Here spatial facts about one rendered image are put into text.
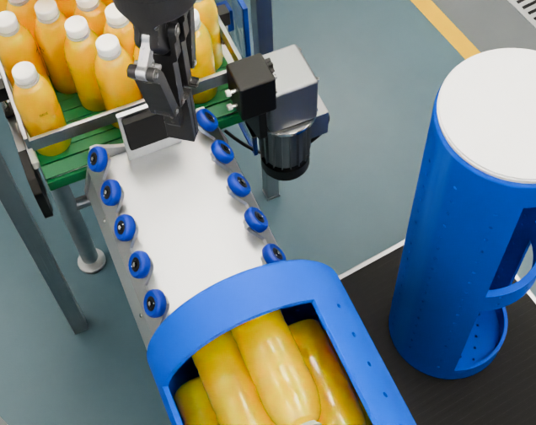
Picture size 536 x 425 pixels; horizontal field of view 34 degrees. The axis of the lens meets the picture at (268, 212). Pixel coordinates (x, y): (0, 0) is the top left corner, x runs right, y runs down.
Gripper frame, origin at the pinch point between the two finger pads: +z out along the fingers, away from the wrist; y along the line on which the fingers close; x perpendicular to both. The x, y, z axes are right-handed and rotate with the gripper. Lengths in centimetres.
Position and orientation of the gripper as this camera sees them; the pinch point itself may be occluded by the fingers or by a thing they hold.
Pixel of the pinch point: (179, 113)
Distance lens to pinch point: 89.7
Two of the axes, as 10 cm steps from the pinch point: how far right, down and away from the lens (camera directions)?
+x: -9.7, -1.9, 1.5
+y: 2.4, -8.3, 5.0
